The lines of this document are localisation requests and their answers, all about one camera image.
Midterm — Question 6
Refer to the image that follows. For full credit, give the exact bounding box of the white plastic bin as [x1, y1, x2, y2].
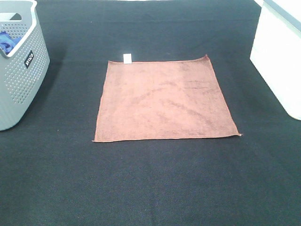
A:
[250, 0, 301, 120]

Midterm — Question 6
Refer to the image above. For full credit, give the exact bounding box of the blue cloth in basket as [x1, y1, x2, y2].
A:
[0, 32, 21, 55]

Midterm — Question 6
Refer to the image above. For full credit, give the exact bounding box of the grey perforated laundry basket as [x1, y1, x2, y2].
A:
[0, 0, 50, 130]

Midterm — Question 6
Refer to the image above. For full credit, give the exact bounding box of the black table mat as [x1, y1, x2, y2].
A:
[0, 0, 301, 226]

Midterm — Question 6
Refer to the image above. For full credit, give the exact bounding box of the brown microfibre towel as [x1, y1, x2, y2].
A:
[94, 56, 239, 142]

